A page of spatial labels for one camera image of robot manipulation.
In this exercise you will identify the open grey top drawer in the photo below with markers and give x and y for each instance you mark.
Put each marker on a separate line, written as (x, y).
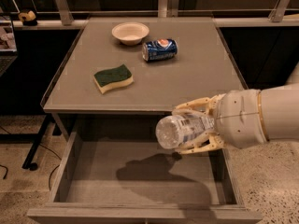
(116, 182)

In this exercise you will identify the clear plastic bottle blue label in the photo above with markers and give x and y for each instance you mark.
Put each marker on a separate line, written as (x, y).
(173, 131)

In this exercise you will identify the blue soda can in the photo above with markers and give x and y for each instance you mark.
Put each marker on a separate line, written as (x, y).
(159, 50)

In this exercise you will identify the yellow black tape measure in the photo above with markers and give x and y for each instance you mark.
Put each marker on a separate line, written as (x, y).
(27, 17)

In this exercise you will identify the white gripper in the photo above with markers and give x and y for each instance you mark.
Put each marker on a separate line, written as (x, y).
(239, 118)

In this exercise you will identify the green yellow sponge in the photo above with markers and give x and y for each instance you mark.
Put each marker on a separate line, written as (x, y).
(114, 78)

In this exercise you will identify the metal window frame rail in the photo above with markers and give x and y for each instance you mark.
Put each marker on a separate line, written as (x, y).
(224, 13)

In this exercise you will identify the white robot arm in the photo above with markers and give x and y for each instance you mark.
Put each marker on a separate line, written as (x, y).
(280, 110)

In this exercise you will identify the black desk leg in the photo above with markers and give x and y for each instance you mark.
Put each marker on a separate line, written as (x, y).
(28, 163)

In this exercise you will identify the grey cabinet with top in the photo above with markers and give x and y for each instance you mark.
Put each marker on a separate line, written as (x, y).
(202, 68)

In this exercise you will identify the white bowl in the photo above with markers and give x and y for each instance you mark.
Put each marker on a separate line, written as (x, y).
(130, 33)

